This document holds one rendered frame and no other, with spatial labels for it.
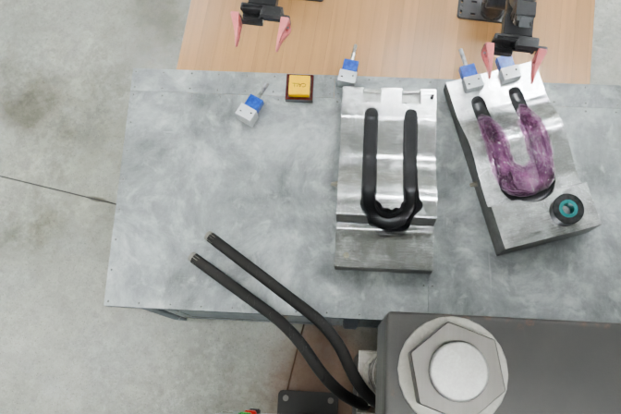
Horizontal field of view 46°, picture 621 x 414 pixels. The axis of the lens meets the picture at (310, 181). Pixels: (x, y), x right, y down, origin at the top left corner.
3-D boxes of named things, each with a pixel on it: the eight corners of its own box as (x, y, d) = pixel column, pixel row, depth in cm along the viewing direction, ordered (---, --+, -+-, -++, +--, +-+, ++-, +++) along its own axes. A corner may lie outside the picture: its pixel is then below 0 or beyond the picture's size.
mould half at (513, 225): (443, 90, 213) (448, 75, 203) (529, 67, 214) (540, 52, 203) (496, 256, 200) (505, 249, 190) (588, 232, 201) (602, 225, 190)
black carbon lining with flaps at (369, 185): (362, 109, 205) (364, 97, 196) (420, 112, 204) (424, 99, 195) (358, 232, 196) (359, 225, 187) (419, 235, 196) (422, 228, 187)
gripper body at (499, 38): (539, 45, 169) (541, 16, 171) (494, 40, 170) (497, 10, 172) (532, 56, 175) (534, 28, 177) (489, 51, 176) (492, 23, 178)
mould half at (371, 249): (342, 97, 214) (342, 79, 201) (432, 101, 212) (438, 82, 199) (334, 269, 201) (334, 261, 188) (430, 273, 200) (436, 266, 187)
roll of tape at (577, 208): (548, 196, 193) (552, 193, 189) (578, 196, 193) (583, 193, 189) (550, 225, 191) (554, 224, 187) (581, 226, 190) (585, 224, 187)
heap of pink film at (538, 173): (469, 116, 205) (475, 106, 197) (531, 101, 205) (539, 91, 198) (498, 205, 198) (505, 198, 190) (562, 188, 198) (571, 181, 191)
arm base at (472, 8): (530, 13, 210) (532, -9, 212) (460, 5, 211) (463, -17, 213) (524, 26, 218) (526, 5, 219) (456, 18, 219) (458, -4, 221)
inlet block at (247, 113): (261, 82, 216) (259, 75, 211) (275, 90, 215) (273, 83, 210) (237, 119, 213) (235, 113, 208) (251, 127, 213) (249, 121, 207)
